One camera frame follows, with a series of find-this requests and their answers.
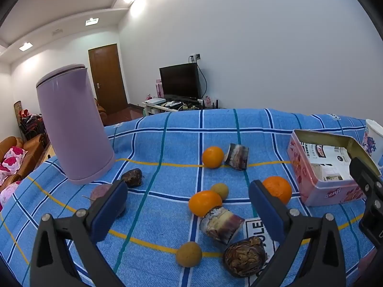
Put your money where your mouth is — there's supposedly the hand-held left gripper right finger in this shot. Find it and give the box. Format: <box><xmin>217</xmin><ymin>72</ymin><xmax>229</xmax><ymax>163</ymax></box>
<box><xmin>248</xmin><ymin>180</ymin><xmax>348</xmax><ymax>287</ymax></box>

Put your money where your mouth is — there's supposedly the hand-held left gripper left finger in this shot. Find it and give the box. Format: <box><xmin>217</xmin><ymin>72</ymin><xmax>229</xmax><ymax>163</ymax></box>
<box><xmin>29</xmin><ymin>180</ymin><xmax>129</xmax><ymax>287</ymax></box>

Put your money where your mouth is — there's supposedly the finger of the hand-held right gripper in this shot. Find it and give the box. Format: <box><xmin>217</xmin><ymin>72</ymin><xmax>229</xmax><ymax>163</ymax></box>
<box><xmin>349</xmin><ymin>157</ymin><xmax>383</xmax><ymax>237</ymax></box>

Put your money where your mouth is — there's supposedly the reddish purple round fruit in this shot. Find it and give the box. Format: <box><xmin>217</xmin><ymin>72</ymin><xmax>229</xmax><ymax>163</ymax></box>
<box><xmin>90</xmin><ymin>184</ymin><xmax>126</xmax><ymax>217</ymax></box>

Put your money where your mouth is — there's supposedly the orange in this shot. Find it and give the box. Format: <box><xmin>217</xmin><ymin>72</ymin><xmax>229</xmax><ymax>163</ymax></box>
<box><xmin>188</xmin><ymin>190</ymin><xmax>223</xmax><ymax>217</ymax></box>
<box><xmin>202</xmin><ymin>146</ymin><xmax>225</xmax><ymax>169</ymax></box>
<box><xmin>262</xmin><ymin>176</ymin><xmax>293</xmax><ymax>206</ymax></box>

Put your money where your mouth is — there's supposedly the dark brown wrinkled fruit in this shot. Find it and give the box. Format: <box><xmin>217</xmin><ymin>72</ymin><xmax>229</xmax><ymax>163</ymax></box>
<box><xmin>223</xmin><ymin>236</ymin><xmax>267</xmax><ymax>276</ymax></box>
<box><xmin>120</xmin><ymin>168</ymin><xmax>145</xmax><ymax>188</ymax></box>

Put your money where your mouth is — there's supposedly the pink tin box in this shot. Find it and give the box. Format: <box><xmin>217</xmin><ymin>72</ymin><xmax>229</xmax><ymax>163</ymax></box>
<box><xmin>287</xmin><ymin>129</ymin><xmax>382</xmax><ymax>207</ymax></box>

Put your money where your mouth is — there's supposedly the tan longan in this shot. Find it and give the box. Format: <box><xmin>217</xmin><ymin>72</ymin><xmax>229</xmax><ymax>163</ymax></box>
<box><xmin>175</xmin><ymin>242</ymin><xmax>203</xmax><ymax>268</ymax></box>
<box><xmin>210</xmin><ymin>183</ymin><xmax>230</xmax><ymax>201</ymax></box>

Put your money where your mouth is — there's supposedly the white cup with blue print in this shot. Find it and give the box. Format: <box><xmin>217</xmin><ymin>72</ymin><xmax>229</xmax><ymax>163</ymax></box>
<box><xmin>361</xmin><ymin>119</ymin><xmax>383</xmax><ymax>168</ymax></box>

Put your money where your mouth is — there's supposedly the blue checked blanket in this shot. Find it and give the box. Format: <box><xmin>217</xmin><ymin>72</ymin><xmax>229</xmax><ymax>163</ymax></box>
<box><xmin>0</xmin><ymin>108</ymin><xmax>383</xmax><ymax>287</ymax></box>

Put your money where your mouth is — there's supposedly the purple electric kettle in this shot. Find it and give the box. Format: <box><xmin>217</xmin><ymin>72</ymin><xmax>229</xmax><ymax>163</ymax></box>
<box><xmin>36</xmin><ymin>64</ymin><xmax>116</xmax><ymax>185</ymax></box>

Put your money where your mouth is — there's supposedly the brown leather armchair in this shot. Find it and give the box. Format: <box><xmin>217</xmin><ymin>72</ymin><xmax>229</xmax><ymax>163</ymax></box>
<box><xmin>95</xmin><ymin>98</ymin><xmax>107</xmax><ymax>126</ymax></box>

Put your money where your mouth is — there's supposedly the brown leather sofa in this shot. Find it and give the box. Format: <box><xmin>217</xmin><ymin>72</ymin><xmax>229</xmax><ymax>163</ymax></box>
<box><xmin>0</xmin><ymin>136</ymin><xmax>47</xmax><ymax>186</ymax></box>

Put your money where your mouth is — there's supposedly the pink floral cushion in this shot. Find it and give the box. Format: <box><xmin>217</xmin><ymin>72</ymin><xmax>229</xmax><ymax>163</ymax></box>
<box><xmin>0</xmin><ymin>181</ymin><xmax>22</xmax><ymax>207</ymax></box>
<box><xmin>0</xmin><ymin>146</ymin><xmax>28</xmax><ymax>174</ymax></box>

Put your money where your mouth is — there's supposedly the white television stand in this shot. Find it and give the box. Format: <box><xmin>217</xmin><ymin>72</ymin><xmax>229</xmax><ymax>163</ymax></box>
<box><xmin>141</xmin><ymin>97</ymin><xmax>220</xmax><ymax>116</ymax></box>

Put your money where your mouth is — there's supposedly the dark rack with clothes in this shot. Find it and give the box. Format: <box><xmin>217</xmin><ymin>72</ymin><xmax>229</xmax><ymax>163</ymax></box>
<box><xmin>13</xmin><ymin>101</ymin><xmax>46</xmax><ymax>144</ymax></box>

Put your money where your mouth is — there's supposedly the brown wooden door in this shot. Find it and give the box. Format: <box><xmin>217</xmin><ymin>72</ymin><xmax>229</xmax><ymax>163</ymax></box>
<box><xmin>88</xmin><ymin>44</ymin><xmax>130</xmax><ymax>116</ymax></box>

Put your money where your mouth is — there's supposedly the black television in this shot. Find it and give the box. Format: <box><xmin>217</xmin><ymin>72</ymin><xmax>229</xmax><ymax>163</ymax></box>
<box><xmin>159</xmin><ymin>63</ymin><xmax>202</xmax><ymax>100</ymax></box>

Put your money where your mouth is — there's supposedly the black power cable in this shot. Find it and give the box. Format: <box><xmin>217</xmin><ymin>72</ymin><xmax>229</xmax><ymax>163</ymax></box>
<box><xmin>197</xmin><ymin>62</ymin><xmax>209</xmax><ymax>99</ymax></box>

